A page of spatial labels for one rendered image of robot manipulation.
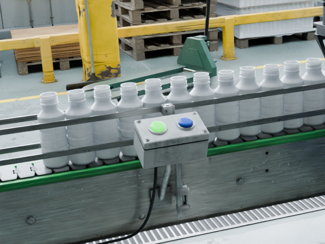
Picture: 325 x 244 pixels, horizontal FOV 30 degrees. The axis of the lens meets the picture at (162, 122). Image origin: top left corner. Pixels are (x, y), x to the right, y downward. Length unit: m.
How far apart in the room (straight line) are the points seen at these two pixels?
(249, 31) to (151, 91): 6.01
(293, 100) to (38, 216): 0.66
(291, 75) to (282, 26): 6.04
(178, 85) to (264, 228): 1.87
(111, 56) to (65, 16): 2.57
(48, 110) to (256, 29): 6.16
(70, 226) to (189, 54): 4.72
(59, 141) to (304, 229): 2.02
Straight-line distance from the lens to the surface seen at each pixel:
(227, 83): 1.43
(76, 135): 1.35
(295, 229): 3.17
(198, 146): 1.25
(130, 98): 1.36
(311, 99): 1.54
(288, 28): 7.59
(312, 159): 1.56
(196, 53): 5.93
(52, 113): 1.34
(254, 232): 3.13
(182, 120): 1.24
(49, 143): 1.35
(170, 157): 1.24
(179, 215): 1.39
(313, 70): 1.54
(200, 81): 1.41
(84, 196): 1.37
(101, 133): 1.37
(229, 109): 1.43
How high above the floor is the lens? 1.51
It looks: 18 degrees down
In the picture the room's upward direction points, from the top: 3 degrees counter-clockwise
